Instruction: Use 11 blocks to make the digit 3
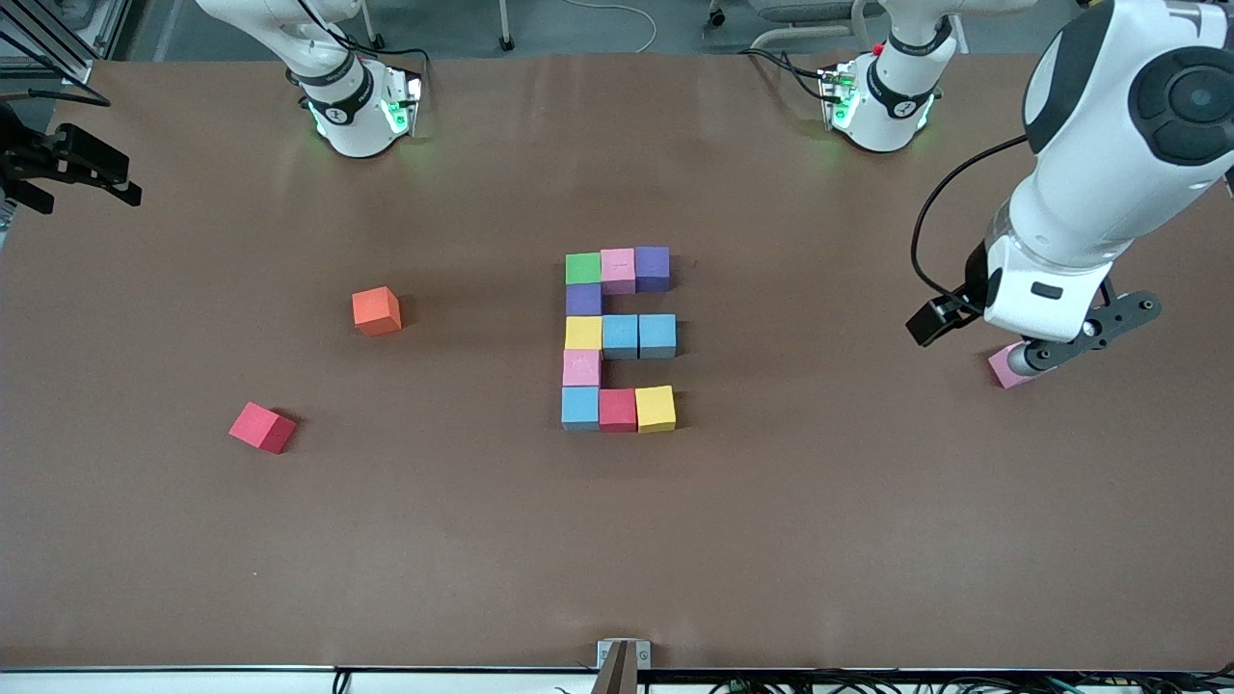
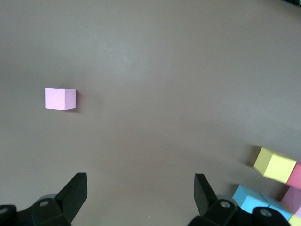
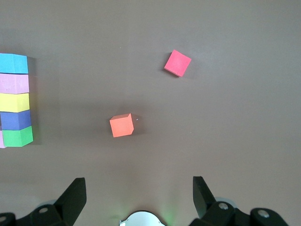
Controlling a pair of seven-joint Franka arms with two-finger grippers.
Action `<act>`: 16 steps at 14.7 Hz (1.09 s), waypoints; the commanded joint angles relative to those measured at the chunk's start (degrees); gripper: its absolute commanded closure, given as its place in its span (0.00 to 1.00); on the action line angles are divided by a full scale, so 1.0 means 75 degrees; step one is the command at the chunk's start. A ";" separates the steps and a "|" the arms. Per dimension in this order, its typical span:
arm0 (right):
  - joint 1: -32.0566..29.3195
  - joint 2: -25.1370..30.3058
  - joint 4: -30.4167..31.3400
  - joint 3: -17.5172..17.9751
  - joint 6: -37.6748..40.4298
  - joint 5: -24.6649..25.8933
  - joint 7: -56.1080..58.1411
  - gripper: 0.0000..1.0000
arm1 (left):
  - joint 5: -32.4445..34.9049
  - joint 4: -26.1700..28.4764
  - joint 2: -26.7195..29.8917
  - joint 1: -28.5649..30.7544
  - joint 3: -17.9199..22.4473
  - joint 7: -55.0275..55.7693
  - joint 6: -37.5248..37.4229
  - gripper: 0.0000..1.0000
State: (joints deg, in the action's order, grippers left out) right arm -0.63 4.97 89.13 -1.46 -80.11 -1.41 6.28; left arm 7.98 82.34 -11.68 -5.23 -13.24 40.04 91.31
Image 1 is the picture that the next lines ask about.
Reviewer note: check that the purple foam cube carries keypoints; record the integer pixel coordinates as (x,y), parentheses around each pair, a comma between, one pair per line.
(583,300)
(653,268)

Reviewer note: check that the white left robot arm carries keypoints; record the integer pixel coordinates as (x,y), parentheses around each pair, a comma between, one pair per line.
(1128,145)

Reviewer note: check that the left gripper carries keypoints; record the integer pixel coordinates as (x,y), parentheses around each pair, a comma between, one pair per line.
(974,281)

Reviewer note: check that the orange foam cube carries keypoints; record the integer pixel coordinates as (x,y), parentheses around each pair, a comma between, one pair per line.
(376,310)

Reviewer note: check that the aluminium frame post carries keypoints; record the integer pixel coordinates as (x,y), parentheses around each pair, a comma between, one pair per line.
(75,70)

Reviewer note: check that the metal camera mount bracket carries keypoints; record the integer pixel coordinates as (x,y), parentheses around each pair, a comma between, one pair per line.
(622,665)

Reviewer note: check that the pink foam cube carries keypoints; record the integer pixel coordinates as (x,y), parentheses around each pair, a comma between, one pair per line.
(581,367)
(1007,368)
(618,270)

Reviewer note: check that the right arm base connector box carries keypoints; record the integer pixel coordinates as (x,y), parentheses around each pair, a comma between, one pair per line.
(400,106)

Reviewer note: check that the blue foam cube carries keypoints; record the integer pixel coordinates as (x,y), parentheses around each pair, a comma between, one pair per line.
(657,336)
(581,407)
(620,336)

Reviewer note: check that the yellow foam cube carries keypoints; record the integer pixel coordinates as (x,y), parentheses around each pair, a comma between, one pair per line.
(656,408)
(583,333)

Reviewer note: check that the green foam cube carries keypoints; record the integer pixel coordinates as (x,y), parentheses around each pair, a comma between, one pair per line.
(583,268)

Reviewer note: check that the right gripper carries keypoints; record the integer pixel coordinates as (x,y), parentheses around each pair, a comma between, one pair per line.
(31,156)

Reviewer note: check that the red foam cube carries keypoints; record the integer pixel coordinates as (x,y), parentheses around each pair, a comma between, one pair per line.
(618,409)
(258,425)

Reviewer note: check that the grey chair base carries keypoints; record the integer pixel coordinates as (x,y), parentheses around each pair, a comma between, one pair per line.
(805,8)

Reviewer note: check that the white stand leg with caster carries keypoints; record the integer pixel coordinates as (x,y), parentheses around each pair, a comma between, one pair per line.
(374,40)
(505,40)

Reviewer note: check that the white table edge rail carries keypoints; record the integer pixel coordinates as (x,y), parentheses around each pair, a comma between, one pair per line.
(193,682)

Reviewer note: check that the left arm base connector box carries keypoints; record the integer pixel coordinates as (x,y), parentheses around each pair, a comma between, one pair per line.
(839,96)

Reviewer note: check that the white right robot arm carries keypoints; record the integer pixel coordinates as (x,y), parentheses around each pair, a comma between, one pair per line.
(347,116)

